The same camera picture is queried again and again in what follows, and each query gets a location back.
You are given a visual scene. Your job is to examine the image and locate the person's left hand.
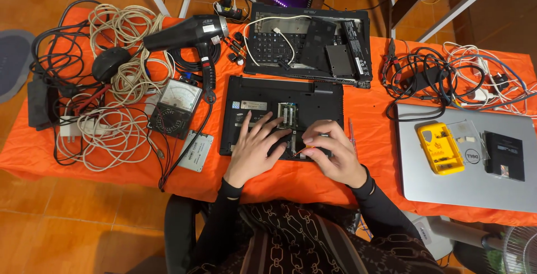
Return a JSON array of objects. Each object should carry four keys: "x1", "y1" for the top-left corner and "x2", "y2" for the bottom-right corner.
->
[{"x1": 223, "y1": 111, "x2": 293, "y2": 189}]

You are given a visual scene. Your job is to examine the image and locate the person's right hand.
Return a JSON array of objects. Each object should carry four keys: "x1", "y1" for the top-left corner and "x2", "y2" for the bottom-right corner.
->
[{"x1": 300, "y1": 119, "x2": 370, "y2": 189}]

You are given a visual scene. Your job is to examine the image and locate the orange handled small screwdriver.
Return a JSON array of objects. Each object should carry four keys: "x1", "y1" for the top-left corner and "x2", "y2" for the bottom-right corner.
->
[{"x1": 293, "y1": 144, "x2": 320, "y2": 158}]

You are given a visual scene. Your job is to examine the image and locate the black laptop base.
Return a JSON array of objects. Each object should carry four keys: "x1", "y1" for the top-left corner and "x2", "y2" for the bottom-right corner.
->
[{"x1": 219, "y1": 75, "x2": 345, "y2": 162}]

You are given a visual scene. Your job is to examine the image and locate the clear orange screwdriver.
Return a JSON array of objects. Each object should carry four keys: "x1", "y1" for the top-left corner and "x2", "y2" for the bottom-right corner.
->
[{"x1": 348, "y1": 117, "x2": 358, "y2": 158}]

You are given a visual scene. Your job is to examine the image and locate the orange tablecloth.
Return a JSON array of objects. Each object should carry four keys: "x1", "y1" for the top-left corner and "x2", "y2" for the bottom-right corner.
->
[{"x1": 0, "y1": 7, "x2": 537, "y2": 227}]

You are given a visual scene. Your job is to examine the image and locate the green memory module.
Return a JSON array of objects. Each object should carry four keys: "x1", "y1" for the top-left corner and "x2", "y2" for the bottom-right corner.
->
[{"x1": 279, "y1": 103, "x2": 299, "y2": 129}]

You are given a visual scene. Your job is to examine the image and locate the silver solid state drive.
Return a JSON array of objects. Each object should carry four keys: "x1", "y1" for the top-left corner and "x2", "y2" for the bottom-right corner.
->
[{"x1": 178, "y1": 129, "x2": 215, "y2": 173}]

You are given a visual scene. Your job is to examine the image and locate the black analog multimeter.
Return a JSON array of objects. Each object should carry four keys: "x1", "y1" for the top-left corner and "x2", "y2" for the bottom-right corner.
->
[{"x1": 147, "y1": 79, "x2": 204, "y2": 141}]

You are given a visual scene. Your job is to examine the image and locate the black patterned clothing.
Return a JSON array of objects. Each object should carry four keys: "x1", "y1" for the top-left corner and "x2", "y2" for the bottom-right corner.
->
[{"x1": 185, "y1": 199, "x2": 446, "y2": 274}]

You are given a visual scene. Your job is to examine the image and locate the grey hard drive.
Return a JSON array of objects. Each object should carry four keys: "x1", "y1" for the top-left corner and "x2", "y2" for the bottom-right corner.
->
[{"x1": 325, "y1": 44, "x2": 355, "y2": 78}]

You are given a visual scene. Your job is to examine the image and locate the yellow screwdriver bit case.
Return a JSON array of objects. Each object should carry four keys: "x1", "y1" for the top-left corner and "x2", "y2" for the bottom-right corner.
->
[{"x1": 416, "y1": 122, "x2": 466, "y2": 176}]

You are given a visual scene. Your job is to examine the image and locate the black chair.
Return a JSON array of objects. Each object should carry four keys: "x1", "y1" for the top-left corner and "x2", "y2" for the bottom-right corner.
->
[{"x1": 163, "y1": 193, "x2": 211, "y2": 274}]

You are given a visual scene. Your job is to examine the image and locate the black laptop battery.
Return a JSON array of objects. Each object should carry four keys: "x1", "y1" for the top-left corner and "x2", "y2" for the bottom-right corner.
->
[{"x1": 340, "y1": 20, "x2": 373, "y2": 82}]

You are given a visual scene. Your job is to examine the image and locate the black plastic cover panel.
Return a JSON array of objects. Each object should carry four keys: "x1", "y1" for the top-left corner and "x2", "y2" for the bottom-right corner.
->
[{"x1": 300, "y1": 18, "x2": 336, "y2": 72}]

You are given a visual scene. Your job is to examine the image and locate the silver closed laptop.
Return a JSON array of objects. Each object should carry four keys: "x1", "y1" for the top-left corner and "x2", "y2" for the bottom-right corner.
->
[{"x1": 394, "y1": 102, "x2": 537, "y2": 214}]

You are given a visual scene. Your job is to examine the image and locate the clear plastic lid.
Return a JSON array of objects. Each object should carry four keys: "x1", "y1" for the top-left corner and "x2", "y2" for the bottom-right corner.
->
[{"x1": 445, "y1": 118, "x2": 490, "y2": 162}]

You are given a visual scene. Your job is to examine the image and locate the black hair dryer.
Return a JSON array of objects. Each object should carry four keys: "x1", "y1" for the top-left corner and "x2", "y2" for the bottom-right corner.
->
[{"x1": 143, "y1": 14, "x2": 230, "y2": 105}]

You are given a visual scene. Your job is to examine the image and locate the white floor fan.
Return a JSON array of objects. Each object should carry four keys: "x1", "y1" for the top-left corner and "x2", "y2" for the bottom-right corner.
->
[{"x1": 402, "y1": 210, "x2": 537, "y2": 274}]

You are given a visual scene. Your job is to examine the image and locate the black power strip with plugs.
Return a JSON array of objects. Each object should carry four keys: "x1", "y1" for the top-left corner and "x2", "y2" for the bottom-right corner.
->
[{"x1": 213, "y1": 0, "x2": 249, "y2": 21}]

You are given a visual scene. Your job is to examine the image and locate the black drive in clear bag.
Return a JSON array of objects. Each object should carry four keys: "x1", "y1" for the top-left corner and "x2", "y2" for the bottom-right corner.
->
[{"x1": 483, "y1": 130, "x2": 526, "y2": 183}]

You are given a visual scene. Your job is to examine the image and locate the black computer mouse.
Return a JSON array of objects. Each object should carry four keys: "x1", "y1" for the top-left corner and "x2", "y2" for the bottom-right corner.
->
[{"x1": 91, "y1": 47, "x2": 132, "y2": 83}]

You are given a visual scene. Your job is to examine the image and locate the red multimeter probe leads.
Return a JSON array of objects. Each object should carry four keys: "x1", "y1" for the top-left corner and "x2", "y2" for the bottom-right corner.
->
[{"x1": 73, "y1": 83, "x2": 115, "y2": 116}]

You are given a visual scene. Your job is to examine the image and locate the white charger plug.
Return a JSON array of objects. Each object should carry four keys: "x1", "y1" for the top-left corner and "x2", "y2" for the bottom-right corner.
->
[{"x1": 59, "y1": 115, "x2": 100, "y2": 145}]

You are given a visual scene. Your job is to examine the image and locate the white framed desk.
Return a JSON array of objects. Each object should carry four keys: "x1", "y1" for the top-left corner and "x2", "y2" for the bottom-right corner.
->
[{"x1": 385, "y1": 0, "x2": 509, "y2": 43}]

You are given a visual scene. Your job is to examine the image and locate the black power adapter brick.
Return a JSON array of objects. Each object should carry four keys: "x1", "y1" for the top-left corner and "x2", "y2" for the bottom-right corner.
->
[{"x1": 27, "y1": 79, "x2": 60, "y2": 131}]

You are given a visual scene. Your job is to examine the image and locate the grey floor mat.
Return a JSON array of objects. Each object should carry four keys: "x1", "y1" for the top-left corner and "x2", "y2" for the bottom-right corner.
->
[{"x1": 0, "y1": 29, "x2": 37, "y2": 104}]

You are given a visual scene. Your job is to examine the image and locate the black hair dryer cord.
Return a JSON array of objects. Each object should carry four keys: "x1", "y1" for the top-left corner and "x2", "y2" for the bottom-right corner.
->
[{"x1": 159, "y1": 41, "x2": 222, "y2": 192}]

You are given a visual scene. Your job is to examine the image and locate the black opened laptop keyboard frame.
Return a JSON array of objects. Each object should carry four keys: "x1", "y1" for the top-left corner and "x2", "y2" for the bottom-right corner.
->
[{"x1": 243, "y1": 2, "x2": 373, "y2": 89}]

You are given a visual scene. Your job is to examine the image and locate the red handled pliers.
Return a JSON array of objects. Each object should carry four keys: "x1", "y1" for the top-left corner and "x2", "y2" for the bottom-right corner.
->
[{"x1": 379, "y1": 37, "x2": 404, "y2": 87}]

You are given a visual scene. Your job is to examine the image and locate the black charger cable bundle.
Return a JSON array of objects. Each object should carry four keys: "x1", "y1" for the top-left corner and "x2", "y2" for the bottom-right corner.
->
[{"x1": 383, "y1": 47, "x2": 487, "y2": 122}]

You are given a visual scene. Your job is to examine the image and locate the white thin cable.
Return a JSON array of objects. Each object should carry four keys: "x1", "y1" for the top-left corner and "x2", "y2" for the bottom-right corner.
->
[{"x1": 243, "y1": 15, "x2": 312, "y2": 67}]

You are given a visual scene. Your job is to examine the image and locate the white tangled cable bundle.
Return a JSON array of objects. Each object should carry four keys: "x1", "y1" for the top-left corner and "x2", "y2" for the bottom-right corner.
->
[{"x1": 56, "y1": 101, "x2": 165, "y2": 173}]

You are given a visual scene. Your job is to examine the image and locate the white charger cables heap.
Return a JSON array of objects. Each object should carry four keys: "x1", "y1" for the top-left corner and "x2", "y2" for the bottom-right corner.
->
[{"x1": 442, "y1": 41, "x2": 537, "y2": 118}]

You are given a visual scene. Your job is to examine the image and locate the black wall plug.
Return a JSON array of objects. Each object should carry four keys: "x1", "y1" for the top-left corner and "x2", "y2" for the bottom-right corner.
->
[{"x1": 490, "y1": 71, "x2": 511, "y2": 93}]

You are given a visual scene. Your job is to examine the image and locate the beige coiled cable bundle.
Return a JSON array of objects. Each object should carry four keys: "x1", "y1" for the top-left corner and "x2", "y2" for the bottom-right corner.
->
[{"x1": 87, "y1": 3, "x2": 175, "y2": 103}]

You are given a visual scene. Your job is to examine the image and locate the blue cable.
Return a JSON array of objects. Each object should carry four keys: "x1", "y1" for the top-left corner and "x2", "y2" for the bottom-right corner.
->
[{"x1": 455, "y1": 53, "x2": 530, "y2": 111}]

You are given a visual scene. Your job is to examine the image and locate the black tangled cables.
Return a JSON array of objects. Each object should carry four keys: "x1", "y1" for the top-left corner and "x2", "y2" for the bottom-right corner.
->
[{"x1": 30, "y1": 0, "x2": 110, "y2": 99}]

